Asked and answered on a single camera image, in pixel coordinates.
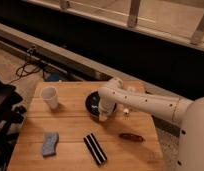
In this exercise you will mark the blue sponge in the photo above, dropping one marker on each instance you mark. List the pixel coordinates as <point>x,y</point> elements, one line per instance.
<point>49,144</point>

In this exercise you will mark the wooden board table top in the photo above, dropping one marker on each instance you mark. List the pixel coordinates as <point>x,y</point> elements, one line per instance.
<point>72,122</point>

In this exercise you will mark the black white striped block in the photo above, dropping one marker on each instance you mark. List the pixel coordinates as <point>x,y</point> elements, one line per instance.
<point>95,149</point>

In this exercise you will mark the white tube bottle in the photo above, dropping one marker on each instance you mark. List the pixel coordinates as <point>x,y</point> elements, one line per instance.
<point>128,109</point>

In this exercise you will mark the dark ceramic bowl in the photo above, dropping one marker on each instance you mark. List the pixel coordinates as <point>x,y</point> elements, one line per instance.
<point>97,105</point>

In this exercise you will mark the black equipment left edge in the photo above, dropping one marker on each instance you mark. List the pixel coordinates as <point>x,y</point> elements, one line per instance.
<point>10,113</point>

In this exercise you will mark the white paper cup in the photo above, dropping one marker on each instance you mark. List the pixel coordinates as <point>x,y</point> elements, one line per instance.
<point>50,97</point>

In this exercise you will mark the blue object behind table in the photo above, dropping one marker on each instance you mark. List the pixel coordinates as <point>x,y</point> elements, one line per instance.
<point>52,78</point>

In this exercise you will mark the dark red oblong object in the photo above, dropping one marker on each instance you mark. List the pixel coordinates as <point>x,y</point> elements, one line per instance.
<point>131,137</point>

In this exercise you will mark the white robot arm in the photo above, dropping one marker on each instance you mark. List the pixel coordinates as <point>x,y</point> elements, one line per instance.
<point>188,115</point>

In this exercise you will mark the white end effector tip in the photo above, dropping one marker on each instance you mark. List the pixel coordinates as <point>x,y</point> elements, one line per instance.
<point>103,117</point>

